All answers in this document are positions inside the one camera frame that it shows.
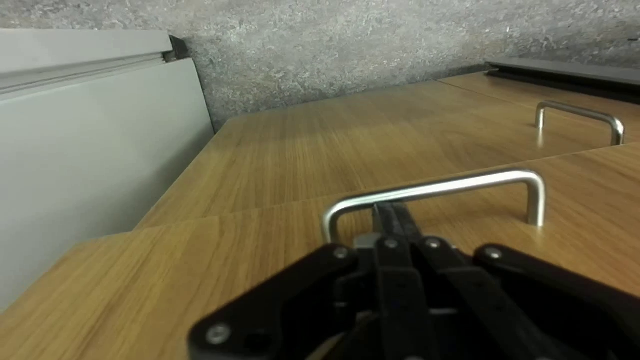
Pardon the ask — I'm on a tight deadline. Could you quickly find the white tall cabinet panel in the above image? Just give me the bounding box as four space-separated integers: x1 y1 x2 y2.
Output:
0 27 219 313

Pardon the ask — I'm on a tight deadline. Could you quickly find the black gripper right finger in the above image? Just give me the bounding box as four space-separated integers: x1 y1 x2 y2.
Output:
395 201 640 360

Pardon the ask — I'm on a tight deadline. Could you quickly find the drawer with wooden front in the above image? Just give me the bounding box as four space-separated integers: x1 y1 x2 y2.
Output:
0 142 640 360

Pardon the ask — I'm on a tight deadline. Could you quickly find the silver drawer handle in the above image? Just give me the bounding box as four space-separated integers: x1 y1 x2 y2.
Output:
323 165 549 246

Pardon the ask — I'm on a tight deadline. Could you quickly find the silver cabinet door handle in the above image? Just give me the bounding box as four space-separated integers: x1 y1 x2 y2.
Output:
535 98 631 148

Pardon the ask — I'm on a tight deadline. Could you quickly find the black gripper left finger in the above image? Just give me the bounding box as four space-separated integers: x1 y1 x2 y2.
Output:
188 201 410 360

